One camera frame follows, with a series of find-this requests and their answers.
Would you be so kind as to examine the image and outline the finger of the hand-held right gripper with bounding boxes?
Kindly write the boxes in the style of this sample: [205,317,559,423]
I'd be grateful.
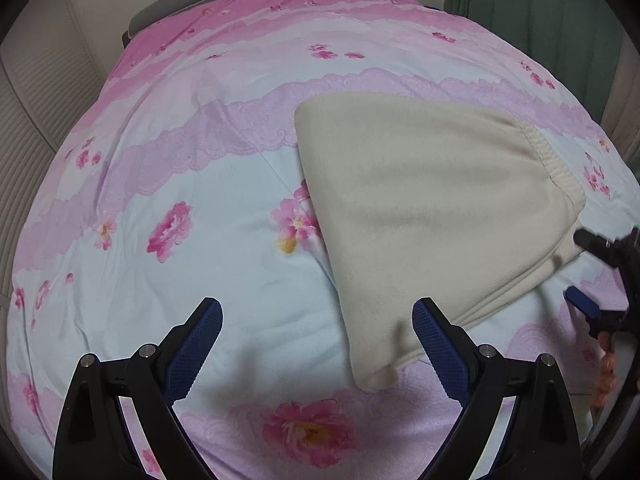
[573,229,626,275]
[565,285,629,337]

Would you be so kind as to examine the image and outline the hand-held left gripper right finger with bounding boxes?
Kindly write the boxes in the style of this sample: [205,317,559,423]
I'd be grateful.
[411,297,583,480]

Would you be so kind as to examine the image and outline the person's right hand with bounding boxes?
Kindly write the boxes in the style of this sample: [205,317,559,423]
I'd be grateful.
[589,332,622,412]

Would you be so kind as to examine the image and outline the pink floral blanket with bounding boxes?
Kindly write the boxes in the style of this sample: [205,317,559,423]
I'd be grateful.
[7,0,638,480]

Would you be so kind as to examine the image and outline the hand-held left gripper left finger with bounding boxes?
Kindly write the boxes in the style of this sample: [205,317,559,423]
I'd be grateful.
[52,297,223,480]

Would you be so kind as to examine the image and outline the cream pants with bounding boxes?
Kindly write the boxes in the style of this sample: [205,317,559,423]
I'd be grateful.
[294,94,587,395]

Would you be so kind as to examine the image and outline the green curtain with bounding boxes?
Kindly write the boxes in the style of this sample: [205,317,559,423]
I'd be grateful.
[444,0,632,126]

